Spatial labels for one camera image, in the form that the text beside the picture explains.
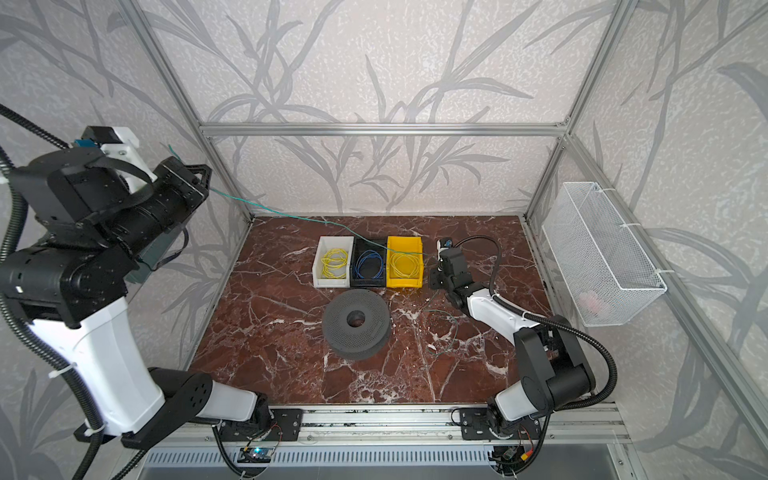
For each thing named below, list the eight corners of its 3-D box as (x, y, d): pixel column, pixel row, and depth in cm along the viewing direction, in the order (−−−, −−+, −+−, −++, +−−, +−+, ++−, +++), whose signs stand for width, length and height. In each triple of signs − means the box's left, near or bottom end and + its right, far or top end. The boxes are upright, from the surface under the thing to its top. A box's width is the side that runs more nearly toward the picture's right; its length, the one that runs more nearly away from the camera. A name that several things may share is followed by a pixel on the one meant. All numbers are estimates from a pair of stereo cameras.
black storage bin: (351, 290, 101) (348, 279, 96) (356, 249, 113) (354, 237, 107) (385, 290, 101) (384, 279, 96) (387, 249, 113) (386, 237, 107)
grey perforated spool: (322, 359, 86) (316, 351, 81) (332, 300, 99) (328, 290, 93) (390, 359, 86) (389, 351, 81) (392, 300, 99) (391, 290, 93)
